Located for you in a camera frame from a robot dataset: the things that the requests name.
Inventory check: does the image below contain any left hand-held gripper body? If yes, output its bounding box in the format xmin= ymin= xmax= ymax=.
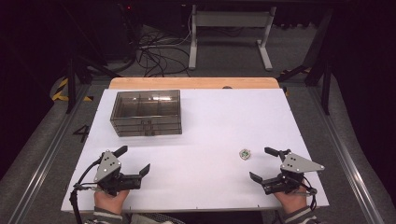
xmin=92 ymin=149 xmax=144 ymax=197

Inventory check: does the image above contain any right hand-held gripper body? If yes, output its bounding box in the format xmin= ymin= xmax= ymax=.
xmin=262 ymin=151 xmax=326 ymax=196

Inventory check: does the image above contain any smoky clear plastic drawer box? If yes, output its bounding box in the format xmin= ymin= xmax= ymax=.
xmin=109 ymin=89 xmax=183 ymax=138

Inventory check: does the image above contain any person's left hand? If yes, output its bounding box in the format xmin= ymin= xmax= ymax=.
xmin=93 ymin=189 xmax=130 ymax=216

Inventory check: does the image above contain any person's right hand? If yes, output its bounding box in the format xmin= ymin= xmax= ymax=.
xmin=274 ymin=185 xmax=309 ymax=215

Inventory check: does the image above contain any black metal stand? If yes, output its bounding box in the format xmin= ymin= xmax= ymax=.
xmin=64 ymin=54 xmax=123 ymax=115
xmin=276 ymin=8 xmax=334 ymax=116

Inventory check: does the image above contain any wooden table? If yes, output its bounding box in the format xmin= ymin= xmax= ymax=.
xmin=108 ymin=77 xmax=280 ymax=91

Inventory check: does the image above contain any right hand-held gripper black cable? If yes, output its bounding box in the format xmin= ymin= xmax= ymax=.
xmin=300 ymin=175 xmax=319 ymax=213

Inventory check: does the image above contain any hand-held gripper black cable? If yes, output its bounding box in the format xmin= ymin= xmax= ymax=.
xmin=300 ymin=175 xmax=319 ymax=213
xmin=68 ymin=157 xmax=106 ymax=224

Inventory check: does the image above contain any left hand-held gripper black cable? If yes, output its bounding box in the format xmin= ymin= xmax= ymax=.
xmin=68 ymin=157 xmax=106 ymax=224

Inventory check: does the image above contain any aluminium floor rail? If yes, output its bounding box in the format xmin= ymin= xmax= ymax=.
xmin=7 ymin=83 xmax=92 ymax=224
xmin=306 ymin=85 xmax=384 ymax=224

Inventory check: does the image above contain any tangle of black floor cables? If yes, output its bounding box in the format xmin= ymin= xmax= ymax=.
xmin=135 ymin=27 xmax=191 ymax=77

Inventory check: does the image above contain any white floor cable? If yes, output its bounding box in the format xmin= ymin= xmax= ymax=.
xmin=139 ymin=13 xmax=193 ymax=50

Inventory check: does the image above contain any white metal desk frame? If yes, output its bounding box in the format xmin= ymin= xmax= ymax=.
xmin=188 ymin=4 xmax=277 ymax=72

